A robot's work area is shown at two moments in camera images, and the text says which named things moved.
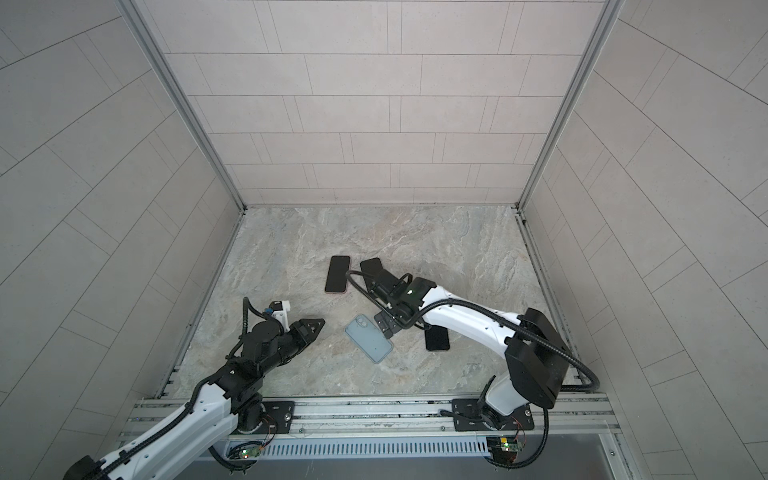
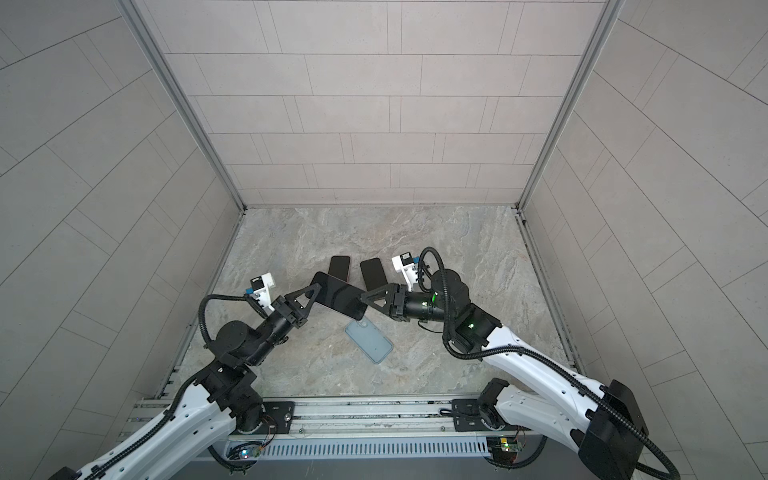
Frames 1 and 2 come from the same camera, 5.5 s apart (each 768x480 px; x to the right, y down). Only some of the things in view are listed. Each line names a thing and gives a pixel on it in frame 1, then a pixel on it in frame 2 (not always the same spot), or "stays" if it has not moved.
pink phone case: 336,278 stays
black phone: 437,338 → 339,296
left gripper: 303,335 → 287,308
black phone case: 381,279 stays
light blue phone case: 369,338 stays
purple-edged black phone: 336,279 stays
